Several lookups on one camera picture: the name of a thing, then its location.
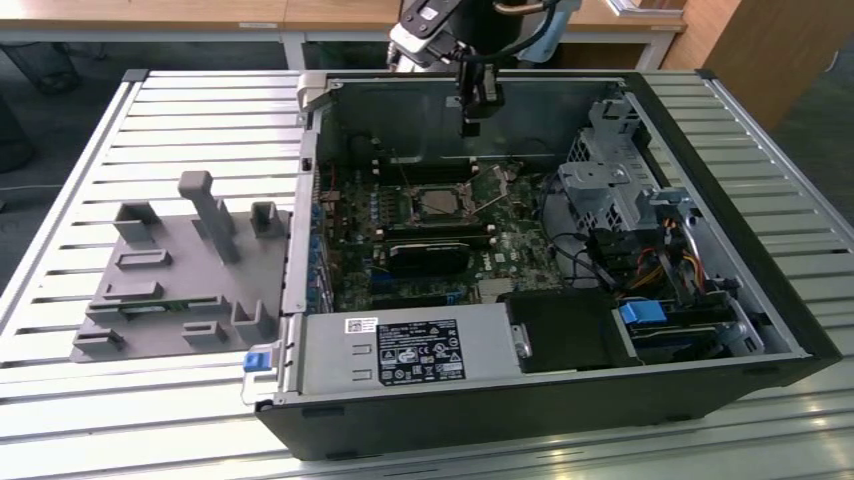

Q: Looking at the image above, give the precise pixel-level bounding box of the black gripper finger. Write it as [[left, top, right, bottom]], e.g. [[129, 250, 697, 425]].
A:
[[455, 60, 484, 140], [477, 61, 505, 121]]

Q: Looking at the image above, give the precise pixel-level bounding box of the silver square CPU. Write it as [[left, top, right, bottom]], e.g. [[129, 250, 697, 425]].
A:
[[418, 188, 467, 214]]

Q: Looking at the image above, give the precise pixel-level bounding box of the black RAM slot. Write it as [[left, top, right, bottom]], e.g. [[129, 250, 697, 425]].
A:
[[375, 158, 480, 187], [382, 223, 494, 242]]

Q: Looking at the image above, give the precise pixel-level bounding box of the CPU socket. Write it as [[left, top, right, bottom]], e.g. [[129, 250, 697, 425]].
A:
[[407, 183, 484, 222]]

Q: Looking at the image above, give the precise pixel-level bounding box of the stack of papers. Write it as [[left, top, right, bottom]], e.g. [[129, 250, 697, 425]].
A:
[[604, 0, 689, 17]]

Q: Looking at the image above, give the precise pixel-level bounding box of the silver drive cage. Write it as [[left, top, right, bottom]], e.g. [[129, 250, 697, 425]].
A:
[[557, 98, 664, 237]]

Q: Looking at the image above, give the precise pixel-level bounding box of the green motherboard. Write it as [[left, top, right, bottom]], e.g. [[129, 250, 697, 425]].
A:
[[317, 159, 577, 312]]

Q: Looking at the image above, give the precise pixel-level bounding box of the black expansion card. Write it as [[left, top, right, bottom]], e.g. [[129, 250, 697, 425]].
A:
[[385, 239, 474, 277]]

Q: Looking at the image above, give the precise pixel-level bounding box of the wooden cabinet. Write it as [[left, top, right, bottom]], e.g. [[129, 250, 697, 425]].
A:
[[662, 0, 854, 132]]

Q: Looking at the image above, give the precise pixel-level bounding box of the wooden desk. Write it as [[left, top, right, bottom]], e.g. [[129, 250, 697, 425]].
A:
[[0, 0, 689, 71]]

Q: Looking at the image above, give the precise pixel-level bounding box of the black fan shroud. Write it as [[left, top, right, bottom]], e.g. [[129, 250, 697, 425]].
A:
[[502, 291, 644, 375]]

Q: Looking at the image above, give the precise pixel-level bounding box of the blue disk carrier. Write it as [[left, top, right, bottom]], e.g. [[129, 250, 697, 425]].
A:
[[618, 298, 670, 329]]

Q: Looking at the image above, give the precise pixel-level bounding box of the silver power supply unit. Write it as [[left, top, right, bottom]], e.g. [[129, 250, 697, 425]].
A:
[[297, 303, 530, 397]]

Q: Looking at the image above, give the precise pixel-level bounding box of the grey parts rack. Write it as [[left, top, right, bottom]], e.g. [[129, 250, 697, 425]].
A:
[[69, 170, 297, 365]]

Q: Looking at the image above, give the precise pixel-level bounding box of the black disk bay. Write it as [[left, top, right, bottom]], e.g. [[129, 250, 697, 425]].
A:
[[629, 323, 730, 362]]

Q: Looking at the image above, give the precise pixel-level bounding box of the green RAM stick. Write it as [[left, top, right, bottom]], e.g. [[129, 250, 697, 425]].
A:
[[118, 298, 197, 316]]

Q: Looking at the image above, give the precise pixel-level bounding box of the black open PC case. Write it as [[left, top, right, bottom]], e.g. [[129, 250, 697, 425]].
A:
[[254, 69, 844, 462]]

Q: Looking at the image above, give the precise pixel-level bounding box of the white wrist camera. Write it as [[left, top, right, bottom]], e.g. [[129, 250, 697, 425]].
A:
[[389, 0, 470, 65]]

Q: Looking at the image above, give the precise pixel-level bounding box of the metal socket cover frame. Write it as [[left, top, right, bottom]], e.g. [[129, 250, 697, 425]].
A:
[[466, 162, 528, 202]]

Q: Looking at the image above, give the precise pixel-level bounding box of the thin wire locking lever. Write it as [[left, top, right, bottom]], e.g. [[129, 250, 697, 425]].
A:
[[476, 180, 528, 215], [389, 148, 413, 189]]

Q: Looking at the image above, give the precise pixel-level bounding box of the grey case handle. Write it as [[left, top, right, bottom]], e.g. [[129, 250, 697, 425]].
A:
[[295, 73, 334, 110]]

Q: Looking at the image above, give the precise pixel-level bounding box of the black cable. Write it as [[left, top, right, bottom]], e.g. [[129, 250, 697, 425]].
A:
[[541, 173, 604, 287]]

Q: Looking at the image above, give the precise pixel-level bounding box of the orange yellow wire bundle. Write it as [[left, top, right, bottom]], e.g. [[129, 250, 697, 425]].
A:
[[636, 251, 708, 290]]

